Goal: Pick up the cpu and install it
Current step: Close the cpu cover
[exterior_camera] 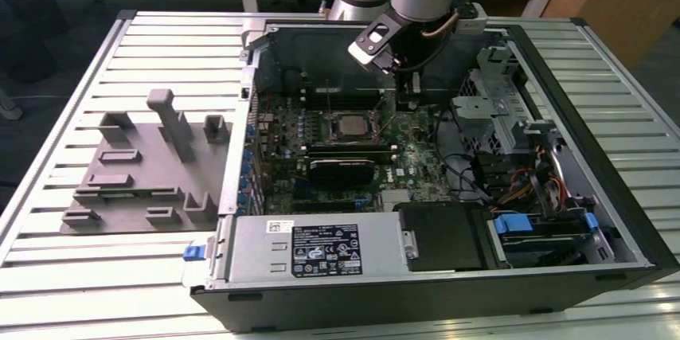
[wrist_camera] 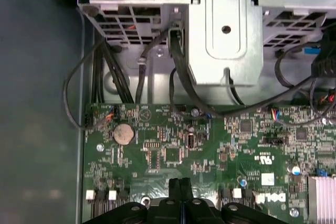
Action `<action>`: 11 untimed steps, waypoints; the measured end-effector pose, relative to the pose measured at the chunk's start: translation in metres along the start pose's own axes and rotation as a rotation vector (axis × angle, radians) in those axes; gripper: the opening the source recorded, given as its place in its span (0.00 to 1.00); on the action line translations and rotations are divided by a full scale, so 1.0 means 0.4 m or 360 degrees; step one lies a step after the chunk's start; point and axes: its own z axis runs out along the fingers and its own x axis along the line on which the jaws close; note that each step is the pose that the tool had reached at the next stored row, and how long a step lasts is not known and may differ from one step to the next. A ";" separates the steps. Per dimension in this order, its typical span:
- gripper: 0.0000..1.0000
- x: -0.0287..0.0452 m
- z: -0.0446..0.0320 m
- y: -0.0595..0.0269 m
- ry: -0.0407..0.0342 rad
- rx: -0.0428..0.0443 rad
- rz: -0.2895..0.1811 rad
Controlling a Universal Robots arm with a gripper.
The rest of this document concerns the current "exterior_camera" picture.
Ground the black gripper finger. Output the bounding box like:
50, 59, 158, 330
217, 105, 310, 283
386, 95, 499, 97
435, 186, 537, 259
397, 72, 423, 112

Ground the silver CPU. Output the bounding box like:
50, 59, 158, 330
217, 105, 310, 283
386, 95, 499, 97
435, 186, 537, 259
337, 115, 374, 137

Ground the CPU socket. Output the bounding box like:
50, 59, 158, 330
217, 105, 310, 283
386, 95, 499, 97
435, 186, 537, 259
326, 109, 386, 146

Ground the black RAM slot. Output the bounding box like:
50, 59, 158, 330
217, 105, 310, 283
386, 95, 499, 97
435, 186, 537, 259
299, 95, 386, 105
299, 100, 386, 109
299, 91, 386, 101
299, 87, 386, 96

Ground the green motherboard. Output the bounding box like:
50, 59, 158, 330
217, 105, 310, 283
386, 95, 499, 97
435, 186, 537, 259
247, 91, 462, 216

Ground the silver drive cage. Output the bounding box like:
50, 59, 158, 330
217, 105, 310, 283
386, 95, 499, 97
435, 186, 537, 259
447, 45, 538, 156

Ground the black graphics card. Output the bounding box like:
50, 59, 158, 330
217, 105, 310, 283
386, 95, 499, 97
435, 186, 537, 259
305, 156, 377, 186

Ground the silver chipset heatsink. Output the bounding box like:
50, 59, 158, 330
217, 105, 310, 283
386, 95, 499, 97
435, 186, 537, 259
379, 190, 414, 205

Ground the black expansion slot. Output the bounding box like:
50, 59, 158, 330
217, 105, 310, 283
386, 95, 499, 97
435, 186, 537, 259
290, 198, 359, 214

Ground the black plastic shroud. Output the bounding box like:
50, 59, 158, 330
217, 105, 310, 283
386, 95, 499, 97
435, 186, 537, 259
394, 201, 494, 272

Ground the blue disk carrier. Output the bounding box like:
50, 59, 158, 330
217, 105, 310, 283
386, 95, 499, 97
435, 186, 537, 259
490, 214, 535, 234

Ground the brown wooden cabinet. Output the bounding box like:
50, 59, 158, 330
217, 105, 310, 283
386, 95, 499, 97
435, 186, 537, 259
541, 0, 680, 72

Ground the silver power supply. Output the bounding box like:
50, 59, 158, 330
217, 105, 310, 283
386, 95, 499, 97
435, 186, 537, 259
222, 212, 410, 284

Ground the grey parts rack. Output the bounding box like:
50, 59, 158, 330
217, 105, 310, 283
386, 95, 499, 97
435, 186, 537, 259
57, 88, 234, 237

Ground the green RAM stick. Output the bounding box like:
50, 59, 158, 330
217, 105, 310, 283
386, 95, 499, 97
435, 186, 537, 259
98, 191, 177, 199

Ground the black PC case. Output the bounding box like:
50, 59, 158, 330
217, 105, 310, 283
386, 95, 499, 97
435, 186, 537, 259
181, 17, 680, 335

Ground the blue case latch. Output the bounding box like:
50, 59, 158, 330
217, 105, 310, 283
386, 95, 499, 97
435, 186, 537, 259
179, 243, 206, 264

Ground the black office chair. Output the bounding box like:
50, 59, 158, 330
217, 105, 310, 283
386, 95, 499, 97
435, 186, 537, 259
0, 0, 70, 83

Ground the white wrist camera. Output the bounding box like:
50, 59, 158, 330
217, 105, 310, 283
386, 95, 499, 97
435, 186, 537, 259
347, 23, 405, 75
454, 2, 489, 35

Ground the grey plastic bracket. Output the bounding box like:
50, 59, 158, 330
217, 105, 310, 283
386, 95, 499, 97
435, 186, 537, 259
519, 119, 559, 139

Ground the orange yellow wire bundle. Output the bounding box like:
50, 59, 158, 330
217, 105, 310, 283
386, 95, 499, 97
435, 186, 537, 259
490, 148, 567, 213

